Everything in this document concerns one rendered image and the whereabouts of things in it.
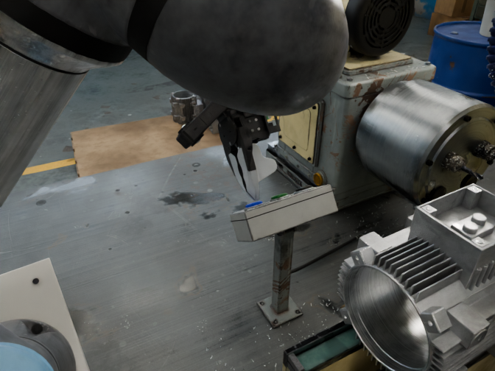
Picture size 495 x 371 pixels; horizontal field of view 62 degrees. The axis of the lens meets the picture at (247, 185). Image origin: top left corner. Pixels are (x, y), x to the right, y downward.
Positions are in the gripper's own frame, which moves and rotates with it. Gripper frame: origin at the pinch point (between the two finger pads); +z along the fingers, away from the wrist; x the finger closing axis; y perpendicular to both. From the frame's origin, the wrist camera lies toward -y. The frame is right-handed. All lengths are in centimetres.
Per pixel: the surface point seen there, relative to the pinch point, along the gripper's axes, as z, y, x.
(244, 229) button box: 5.1, -3.4, -1.5
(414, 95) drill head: -9.7, 42.7, 0.7
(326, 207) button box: 5.9, 11.4, -3.6
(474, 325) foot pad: 21.9, 10.7, -27.4
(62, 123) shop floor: -97, -14, 305
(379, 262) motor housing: 13.0, 6.2, -19.8
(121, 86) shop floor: -135, 52, 356
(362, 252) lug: 11.9, 6.3, -16.7
